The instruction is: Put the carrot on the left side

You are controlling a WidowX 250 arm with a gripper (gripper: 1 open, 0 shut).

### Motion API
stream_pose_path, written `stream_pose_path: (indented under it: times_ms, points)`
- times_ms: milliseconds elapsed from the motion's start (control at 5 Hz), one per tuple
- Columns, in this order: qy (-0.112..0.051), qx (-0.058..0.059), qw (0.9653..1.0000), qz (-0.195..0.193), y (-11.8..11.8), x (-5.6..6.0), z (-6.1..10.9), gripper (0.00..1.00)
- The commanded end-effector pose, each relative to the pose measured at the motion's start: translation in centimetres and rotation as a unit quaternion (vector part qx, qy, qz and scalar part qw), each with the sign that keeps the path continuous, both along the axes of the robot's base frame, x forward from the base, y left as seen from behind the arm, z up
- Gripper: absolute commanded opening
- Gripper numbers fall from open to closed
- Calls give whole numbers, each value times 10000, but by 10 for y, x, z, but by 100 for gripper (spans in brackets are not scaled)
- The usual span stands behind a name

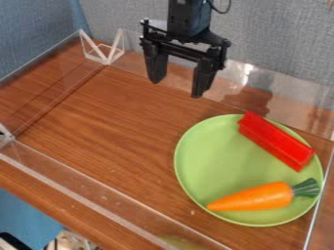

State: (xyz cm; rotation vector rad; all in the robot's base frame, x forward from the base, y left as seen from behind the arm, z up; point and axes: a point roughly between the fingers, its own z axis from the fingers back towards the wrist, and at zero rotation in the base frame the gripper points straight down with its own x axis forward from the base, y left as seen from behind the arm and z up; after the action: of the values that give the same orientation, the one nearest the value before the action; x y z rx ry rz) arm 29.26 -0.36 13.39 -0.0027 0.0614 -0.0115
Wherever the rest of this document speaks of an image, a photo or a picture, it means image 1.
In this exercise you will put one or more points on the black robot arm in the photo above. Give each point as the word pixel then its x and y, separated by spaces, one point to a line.
pixel 189 18

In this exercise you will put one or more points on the red rectangular block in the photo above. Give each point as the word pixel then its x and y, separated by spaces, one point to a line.
pixel 293 152

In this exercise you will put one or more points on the orange toy carrot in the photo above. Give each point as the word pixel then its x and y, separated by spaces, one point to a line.
pixel 271 196

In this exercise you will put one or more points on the clear acrylic corner bracket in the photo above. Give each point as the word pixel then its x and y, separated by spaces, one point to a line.
pixel 104 53

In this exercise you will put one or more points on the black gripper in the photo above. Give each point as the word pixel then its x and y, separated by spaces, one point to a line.
pixel 158 42

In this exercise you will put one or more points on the green plate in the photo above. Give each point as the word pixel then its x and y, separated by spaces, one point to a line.
pixel 219 162

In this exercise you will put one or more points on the clear acrylic enclosure wall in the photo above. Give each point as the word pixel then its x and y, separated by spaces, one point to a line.
pixel 92 132

